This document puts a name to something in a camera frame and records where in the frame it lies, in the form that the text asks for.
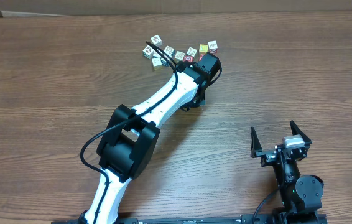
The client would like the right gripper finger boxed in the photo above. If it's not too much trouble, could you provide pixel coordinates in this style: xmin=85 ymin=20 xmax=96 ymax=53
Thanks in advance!
xmin=290 ymin=120 xmax=312 ymax=146
xmin=250 ymin=126 xmax=262 ymax=158

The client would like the yellow sided gift block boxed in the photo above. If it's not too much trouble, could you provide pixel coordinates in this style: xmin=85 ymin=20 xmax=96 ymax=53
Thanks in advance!
xmin=151 ymin=57 xmax=163 ymax=70

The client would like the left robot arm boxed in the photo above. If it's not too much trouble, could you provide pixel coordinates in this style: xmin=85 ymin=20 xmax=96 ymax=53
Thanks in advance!
xmin=78 ymin=53 xmax=221 ymax=224

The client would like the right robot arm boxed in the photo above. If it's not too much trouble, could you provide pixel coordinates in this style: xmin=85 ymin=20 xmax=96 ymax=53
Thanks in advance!
xmin=250 ymin=121 xmax=327 ymax=223

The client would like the red face wooden block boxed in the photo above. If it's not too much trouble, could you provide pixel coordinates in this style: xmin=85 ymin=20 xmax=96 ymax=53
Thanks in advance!
xmin=183 ymin=55 xmax=194 ymax=62

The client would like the red letter wooden block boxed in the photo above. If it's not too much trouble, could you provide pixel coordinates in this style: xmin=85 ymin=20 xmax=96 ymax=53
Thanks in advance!
xmin=198 ymin=54 xmax=205 ymax=61

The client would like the white tilted picture block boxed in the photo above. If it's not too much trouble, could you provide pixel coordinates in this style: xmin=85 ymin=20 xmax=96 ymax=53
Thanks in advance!
xmin=187 ymin=47 xmax=197 ymax=58

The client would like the sailboat blue wooden block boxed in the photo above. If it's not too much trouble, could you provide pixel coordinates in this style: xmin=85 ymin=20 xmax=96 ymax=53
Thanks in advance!
xmin=160 ymin=57 xmax=169 ymax=67

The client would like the yellow top wooden block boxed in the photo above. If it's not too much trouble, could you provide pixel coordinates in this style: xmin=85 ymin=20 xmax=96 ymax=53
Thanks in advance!
xmin=199 ymin=44 xmax=208 ymax=54

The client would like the far right white block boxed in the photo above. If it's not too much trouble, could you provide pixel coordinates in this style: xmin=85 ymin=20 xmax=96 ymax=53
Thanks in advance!
xmin=208 ymin=40 xmax=218 ymax=54

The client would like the blue sided picture block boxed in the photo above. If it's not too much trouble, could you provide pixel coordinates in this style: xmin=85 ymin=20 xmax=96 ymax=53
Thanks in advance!
xmin=164 ymin=45 xmax=175 ymax=57

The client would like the ice cream wooden block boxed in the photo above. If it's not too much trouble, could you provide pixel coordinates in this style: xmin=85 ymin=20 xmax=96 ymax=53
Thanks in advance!
xmin=153 ymin=51 xmax=161 ymax=58

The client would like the soccer ball wooden block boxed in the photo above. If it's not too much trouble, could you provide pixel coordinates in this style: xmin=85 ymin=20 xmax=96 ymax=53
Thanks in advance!
xmin=142 ymin=45 xmax=154 ymax=60

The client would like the top red picture block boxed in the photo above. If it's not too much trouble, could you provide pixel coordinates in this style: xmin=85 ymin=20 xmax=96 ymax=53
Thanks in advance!
xmin=151 ymin=35 xmax=162 ymax=47

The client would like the cardboard panel at back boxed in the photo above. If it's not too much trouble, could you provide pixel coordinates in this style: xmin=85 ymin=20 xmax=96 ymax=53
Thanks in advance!
xmin=0 ymin=0 xmax=352 ymax=16

